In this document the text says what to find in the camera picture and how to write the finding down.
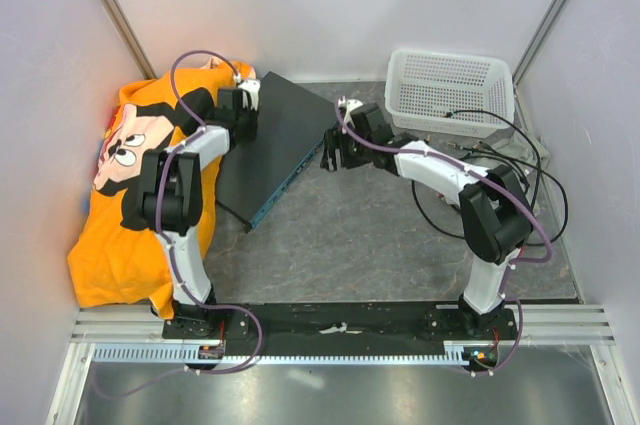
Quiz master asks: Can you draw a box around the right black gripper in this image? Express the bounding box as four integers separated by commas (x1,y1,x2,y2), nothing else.
321,125,373,172

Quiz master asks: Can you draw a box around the dark blue network switch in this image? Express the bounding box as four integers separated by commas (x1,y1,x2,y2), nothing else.
216,72,336,231

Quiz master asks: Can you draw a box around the red ethernet cable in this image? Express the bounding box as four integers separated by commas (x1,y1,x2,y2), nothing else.
434,189,526,256

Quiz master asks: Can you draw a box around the black ethernet cable loop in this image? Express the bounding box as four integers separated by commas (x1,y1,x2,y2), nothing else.
412,154,571,247

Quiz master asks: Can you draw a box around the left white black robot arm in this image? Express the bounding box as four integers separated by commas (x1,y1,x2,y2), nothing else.
136,79,261,338

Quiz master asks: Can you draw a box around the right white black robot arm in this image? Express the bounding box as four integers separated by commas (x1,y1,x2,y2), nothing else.
321,97,532,339

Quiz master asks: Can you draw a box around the white plastic basket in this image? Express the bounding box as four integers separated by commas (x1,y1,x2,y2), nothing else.
385,48,515,138

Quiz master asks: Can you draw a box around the grey cloth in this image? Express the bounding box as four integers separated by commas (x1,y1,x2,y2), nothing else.
461,132,544,218

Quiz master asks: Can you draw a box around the orange mickey mouse cloth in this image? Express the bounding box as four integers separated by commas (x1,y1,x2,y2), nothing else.
68,61,256,319

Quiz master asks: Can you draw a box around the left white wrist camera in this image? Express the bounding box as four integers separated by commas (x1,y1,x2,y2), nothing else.
237,79,261,111

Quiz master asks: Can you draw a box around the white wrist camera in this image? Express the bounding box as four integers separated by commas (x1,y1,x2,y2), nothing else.
337,97,364,122
237,79,261,111

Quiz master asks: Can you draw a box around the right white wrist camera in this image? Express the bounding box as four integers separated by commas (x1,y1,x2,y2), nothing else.
337,97,364,122

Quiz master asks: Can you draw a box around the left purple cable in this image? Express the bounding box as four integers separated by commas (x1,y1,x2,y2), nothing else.
91,48,265,400

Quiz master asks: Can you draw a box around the purple cable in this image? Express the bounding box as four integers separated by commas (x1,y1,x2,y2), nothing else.
333,97,554,379
91,48,265,400

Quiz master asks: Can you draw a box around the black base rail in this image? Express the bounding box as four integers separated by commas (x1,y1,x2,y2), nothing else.
162,301,517,354

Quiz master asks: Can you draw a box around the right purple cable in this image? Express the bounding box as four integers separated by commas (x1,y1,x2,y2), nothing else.
333,97,554,379

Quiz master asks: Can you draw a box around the white slotted cable duct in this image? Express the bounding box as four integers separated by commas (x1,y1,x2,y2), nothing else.
93,343,496,366

